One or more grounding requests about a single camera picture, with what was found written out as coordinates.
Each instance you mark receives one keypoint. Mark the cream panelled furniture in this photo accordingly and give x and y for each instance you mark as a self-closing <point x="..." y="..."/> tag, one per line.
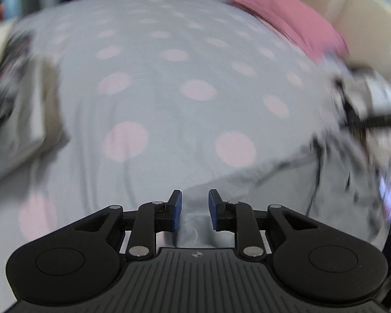
<point x="365" y="9"/>

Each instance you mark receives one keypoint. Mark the pink blanket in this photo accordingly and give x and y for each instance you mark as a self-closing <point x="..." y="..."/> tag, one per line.
<point x="290" y="22"/>

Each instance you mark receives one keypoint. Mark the grey shirt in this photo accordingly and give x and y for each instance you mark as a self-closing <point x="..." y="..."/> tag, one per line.
<point x="312" y="195"/>

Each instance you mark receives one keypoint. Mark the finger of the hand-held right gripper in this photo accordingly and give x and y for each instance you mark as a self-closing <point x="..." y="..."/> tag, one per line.
<point x="378" y="120"/>

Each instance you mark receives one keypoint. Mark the grey pink-dotted bedsheet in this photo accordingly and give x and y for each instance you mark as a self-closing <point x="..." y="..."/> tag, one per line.
<point x="169" y="104"/>

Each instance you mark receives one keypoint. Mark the black white printed folded garment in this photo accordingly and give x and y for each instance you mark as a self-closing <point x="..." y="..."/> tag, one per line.
<point x="6" y="81"/>

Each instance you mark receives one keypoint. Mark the beige folded garment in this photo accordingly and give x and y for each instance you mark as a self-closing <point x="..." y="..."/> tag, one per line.
<point x="40" y="104"/>

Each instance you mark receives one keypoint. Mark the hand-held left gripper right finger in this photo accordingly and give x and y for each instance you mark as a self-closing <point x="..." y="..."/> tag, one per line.
<point x="213" y="210"/>

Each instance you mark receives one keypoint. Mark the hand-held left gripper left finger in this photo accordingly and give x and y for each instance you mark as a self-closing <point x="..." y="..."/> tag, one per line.
<point x="176" y="209"/>

